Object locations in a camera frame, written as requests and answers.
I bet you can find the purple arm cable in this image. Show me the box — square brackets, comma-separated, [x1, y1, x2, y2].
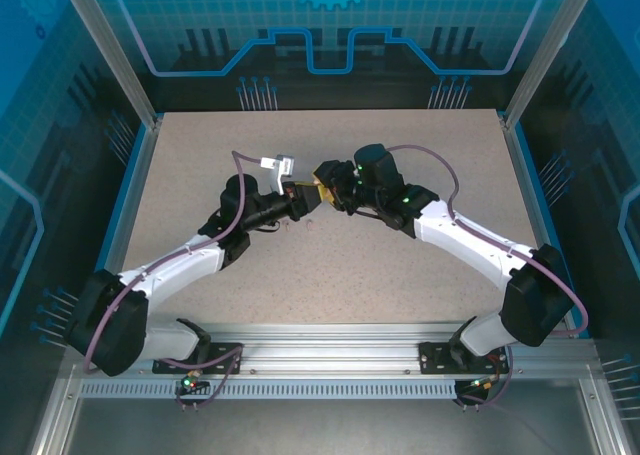
[384, 143, 589, 411]
[82, 149, 264, 411]

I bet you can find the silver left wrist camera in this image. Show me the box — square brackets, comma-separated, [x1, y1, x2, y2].
[258, 152, 297, 195]

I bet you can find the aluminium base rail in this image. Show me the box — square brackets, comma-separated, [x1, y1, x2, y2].
[64, 321, 599, 376]

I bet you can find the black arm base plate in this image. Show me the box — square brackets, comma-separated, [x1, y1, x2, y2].
[418, 341, 507, 375]
[152, 342, 245, 375]

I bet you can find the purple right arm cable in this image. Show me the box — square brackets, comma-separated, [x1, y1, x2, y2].
[384, 143, 589, 411]

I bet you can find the side rail with blue trim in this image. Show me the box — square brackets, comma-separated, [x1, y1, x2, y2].
[499, 112, 591, 339]
[82, 117, 164, 341]

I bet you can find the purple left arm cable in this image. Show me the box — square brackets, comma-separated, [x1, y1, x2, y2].
[82, 149, 264, 411]

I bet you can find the aluminium frame post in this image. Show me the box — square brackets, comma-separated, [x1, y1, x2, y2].
[54, 0, 164, 129]
[502, 0, 604, 129]

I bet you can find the slotted grey cable duct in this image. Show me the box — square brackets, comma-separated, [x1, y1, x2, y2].
[78, 379, 459, 401]

